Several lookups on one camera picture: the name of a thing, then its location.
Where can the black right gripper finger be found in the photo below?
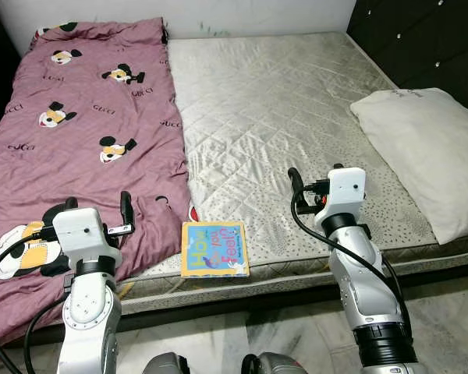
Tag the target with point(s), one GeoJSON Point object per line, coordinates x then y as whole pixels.
{"type": "Point", "coordinates": [296, 181]}

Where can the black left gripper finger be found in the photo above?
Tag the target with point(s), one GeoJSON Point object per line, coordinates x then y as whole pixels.
{"type": "Point", "coordinates": [127, 210]}
{"type": "Point", "coordinates": [70, 204]}

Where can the pink cartoon mouse blanket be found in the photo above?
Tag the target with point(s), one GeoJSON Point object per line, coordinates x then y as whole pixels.
{"type": "Point", "coordinates": [86, 156]}

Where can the colourful children's book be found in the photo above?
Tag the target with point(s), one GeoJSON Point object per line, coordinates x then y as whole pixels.
{"type": "Point", "coordinates": [214, 249]}

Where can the white panda print pillow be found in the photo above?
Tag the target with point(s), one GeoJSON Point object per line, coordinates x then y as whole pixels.
{"type": "Point", "coordinates": [429, 156]}

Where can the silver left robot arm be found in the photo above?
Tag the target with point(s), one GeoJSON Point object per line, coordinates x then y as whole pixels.
{"type": "Point", "coordinates": [90, 319]}

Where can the white quilted mattress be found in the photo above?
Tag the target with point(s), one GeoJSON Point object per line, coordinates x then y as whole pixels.
{"type": "Point", "coordinates": [296, 101]}

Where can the grey robot right leg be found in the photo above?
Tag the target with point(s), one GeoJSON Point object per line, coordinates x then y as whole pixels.
{"type": "Point", "coordinates": [277, 364]}

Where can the black tufted headboard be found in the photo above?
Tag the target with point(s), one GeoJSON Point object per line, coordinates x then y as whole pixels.
{"type": "Point", "coordinates": [429, 39]}

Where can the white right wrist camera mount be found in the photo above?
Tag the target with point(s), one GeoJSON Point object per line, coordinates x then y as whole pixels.
{"type": "Point", "coordinates": [347, 191]}

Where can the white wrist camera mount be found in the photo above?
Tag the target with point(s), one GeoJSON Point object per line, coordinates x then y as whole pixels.
{"type": "Point", "coordinates": [347, 191]}
{"type": "Point", "coordinates": [78, 234]}

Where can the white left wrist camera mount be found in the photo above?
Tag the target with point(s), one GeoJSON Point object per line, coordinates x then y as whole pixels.
{"type": "Point", "coordinates": [78, 234]}

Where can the black bed frame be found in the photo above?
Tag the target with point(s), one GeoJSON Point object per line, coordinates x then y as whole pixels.
{"type": "Point", "coordinates": [281, 290]}

